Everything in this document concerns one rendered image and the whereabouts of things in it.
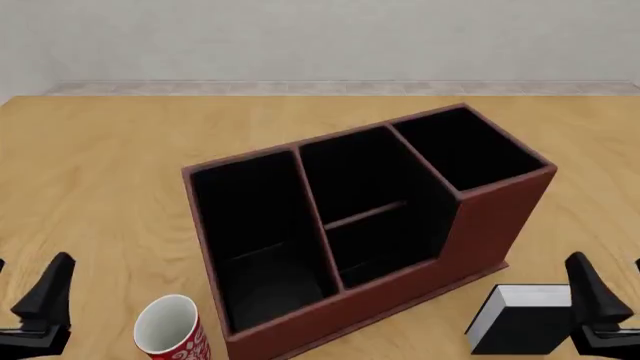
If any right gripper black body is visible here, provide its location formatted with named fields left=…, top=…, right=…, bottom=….
left=571, top=324, right=640, bottom=357

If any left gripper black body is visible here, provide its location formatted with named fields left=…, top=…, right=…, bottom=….
left=0, top=324, right=72, bottom=358

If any black book with white pages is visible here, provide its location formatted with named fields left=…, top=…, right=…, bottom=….
left=464, top=283, right=584, bottom=356

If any red-brown desk caddy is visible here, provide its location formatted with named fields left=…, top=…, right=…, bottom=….
left=180, top=102, right=559, bottom=360

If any red mug with white pattern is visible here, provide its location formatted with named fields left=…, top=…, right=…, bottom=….
left=133, top=294, right=213, bottom=360

